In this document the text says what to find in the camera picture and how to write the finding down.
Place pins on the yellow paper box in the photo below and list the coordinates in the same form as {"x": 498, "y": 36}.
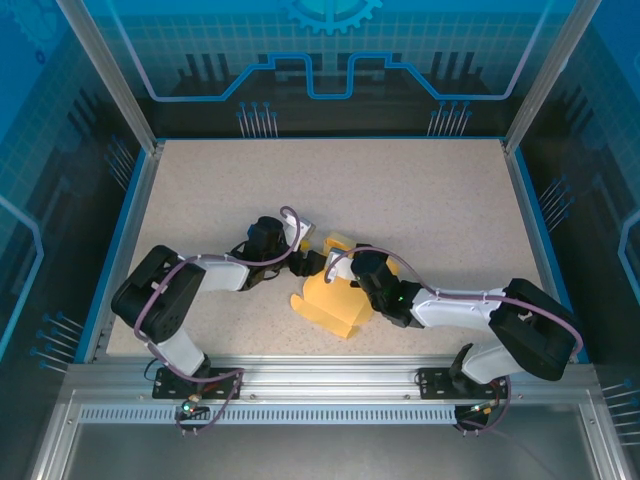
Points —
{"x": 330, "y": 310}

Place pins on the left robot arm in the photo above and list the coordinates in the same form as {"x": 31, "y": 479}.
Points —
{"x": 165, "y": 300}

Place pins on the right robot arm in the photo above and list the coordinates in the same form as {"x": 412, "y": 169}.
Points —
{"x": 450, "y": 310}

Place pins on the blue table edge strip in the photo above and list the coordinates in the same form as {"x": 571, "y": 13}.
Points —
{"x": 130, "y": 200}
{"x": 534, "y": 200}

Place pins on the green LED connector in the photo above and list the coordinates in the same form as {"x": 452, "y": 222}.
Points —
{"x": 482, "y": 409}
{"x": 192, "y": 406}

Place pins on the aluminium front rail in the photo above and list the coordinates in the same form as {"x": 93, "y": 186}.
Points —
{"x": 325, "y": 380}

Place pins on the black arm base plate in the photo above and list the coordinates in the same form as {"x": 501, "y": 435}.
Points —
{"x": 435, "y": 382}
{"x": 225, "y": 382}

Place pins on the aluminium side rail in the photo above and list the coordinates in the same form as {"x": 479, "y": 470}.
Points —
{"x": 522, "y": 200}
{"x": 143, "y": 200}

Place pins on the aluminium corner post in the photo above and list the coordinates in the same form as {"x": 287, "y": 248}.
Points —
{"x": 549, "y": 75}
{"x": 114, "y": 75}

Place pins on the aluminium lower frame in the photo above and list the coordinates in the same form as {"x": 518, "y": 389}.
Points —
{"x": 55, "y": 440}

